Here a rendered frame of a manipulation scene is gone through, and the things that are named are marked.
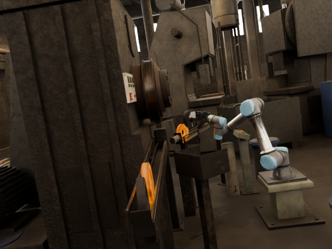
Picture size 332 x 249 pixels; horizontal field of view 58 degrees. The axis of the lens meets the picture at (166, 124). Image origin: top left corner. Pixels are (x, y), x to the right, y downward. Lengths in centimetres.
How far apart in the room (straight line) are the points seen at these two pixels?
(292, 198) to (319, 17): 374
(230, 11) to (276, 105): 692
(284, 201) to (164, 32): 342
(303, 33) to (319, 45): 37
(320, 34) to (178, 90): 245
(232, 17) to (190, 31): 618
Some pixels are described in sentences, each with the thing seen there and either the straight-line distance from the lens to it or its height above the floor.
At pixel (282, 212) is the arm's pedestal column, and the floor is 7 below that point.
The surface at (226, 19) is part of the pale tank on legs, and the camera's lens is 1097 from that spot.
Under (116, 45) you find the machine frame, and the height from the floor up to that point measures 140.
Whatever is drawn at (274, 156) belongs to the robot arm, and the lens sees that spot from 231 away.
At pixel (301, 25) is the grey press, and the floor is 180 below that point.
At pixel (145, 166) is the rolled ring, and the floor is 78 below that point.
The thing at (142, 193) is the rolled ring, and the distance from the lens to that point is 116.
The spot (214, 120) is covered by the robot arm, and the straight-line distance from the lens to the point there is 251.
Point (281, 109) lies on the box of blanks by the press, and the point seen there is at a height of 61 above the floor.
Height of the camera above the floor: 109
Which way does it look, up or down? 6 degrees down
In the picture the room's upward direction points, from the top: 9 degrees counter-clockwise
